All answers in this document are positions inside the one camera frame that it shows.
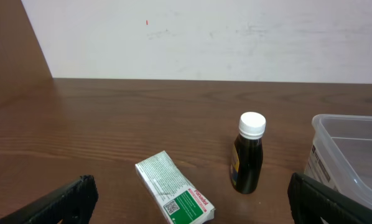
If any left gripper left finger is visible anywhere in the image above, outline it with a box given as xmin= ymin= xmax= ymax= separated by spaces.
xmin=0 ymin=175 xmax=98 ymax=224

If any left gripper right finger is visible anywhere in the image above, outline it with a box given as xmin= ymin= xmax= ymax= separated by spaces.
xmin=287 ymin=172 xmax=372 ymax=224

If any clear plastic container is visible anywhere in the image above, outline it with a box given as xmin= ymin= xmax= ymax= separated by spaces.
xmin=304 ymin=114 xmax=372 ymax=209

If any dark bottle white cap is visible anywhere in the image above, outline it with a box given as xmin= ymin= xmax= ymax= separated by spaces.
xmin=230 ymin=112 xmax=266 ymax=194

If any white green Panadol box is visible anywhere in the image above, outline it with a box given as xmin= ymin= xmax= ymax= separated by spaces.
xmin=135 ymin=151 xmax=215 ymax=224

